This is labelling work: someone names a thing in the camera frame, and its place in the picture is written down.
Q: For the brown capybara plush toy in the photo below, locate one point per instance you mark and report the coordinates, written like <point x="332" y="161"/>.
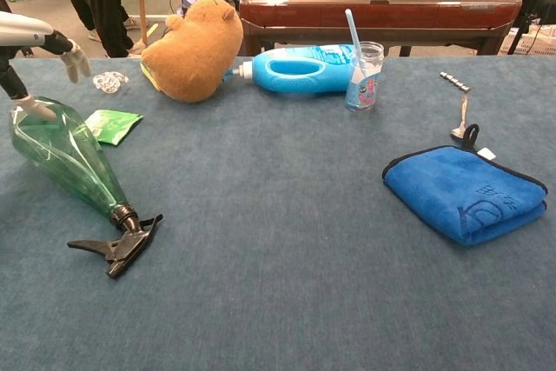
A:
<point x="195" y="49"/>

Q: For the metal spoon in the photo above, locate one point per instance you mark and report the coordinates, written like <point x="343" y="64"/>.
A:
<point x="463" y="106"/>

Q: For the blue microfiber towel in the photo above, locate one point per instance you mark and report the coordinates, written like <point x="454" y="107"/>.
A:
<point x="460" y="188"/>

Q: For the white plastic crate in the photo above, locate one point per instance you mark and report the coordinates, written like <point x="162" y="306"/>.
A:
<point x="538" y="41"/>

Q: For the blue detergent bottle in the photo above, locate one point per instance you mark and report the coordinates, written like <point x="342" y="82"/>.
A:
<point x="299" y="77"/>

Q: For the green yellow sponge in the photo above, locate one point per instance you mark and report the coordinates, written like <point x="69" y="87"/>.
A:
<point x="152" y="77"/>

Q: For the light blue plastic stick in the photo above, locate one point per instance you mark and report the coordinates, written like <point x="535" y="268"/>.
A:
<point x="354" y="30"/>

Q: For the black tripod stand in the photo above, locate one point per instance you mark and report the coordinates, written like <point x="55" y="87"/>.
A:
<point x="527" y="15"/>

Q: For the green foil packet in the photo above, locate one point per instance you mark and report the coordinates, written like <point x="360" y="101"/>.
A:
<point x="114" y="125"/>

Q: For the brown mahjong table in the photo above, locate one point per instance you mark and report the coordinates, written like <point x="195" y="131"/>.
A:
<point x="373" y="12"/>

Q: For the clear plastic jar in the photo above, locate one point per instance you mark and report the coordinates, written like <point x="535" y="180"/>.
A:
<point x="364" y="88"/>

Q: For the blue felt table cover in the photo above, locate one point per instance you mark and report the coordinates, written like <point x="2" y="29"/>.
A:
<point x="278" y="258"/>

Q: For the green spray bottle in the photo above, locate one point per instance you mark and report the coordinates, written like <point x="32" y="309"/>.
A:
<point x="65" y="154"/>

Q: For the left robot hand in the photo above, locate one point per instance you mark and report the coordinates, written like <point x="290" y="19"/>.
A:
<point x="26" y="30"/>

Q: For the clear crumpled plastic piece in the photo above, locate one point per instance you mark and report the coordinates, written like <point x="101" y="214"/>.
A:
<point x="108" y="82"/>

